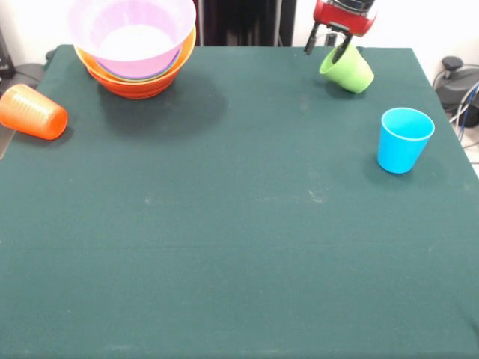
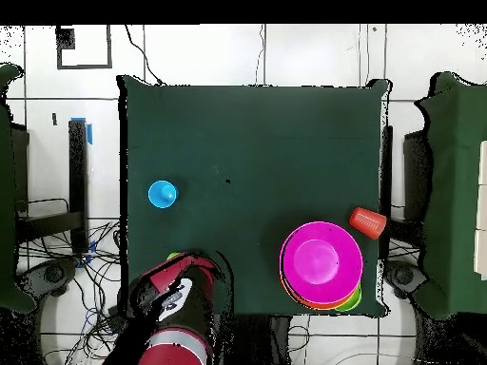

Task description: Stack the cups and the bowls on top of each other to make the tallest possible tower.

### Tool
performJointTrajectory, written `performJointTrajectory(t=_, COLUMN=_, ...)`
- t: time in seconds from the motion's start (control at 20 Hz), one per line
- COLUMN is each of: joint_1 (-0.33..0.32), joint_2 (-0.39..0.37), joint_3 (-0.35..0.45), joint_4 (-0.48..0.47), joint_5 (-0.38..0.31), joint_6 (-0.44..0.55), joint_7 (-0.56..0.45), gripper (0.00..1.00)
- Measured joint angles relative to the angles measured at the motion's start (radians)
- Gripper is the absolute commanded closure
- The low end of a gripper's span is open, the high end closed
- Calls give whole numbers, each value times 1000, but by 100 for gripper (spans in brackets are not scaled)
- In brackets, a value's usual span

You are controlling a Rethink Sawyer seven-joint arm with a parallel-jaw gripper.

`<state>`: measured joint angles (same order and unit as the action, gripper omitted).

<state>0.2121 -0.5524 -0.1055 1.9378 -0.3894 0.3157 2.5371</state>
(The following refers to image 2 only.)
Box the black L-shaped frame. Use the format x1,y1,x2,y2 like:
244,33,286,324
16,119,89,255

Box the black upright bar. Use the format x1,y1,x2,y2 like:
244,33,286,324
380,124,394,260

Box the green covered side table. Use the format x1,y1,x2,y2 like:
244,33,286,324
0,62,37,315
412,71,487,320

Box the large pink bowl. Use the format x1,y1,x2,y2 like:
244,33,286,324
279,221,365,306

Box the large orange bowl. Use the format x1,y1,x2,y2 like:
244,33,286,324
279,273,359,312

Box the white boxes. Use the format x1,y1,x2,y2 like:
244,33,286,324
473,140,487,282

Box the dark green tablecloth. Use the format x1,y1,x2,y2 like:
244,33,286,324
115,74,391,318

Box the red-orange cup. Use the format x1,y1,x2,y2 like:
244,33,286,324
348,206,389,241

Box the black stand base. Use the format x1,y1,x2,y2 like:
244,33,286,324
18,256,81,299
383,259,429,299

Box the light blue cup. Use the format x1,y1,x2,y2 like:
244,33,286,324
146,179,180,210

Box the floor cable tangle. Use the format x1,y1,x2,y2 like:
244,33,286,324
18,220,127,365

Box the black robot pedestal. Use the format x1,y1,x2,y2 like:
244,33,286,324
212,315,292,365

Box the small green bowl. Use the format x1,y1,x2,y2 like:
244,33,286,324
336,285,363,314

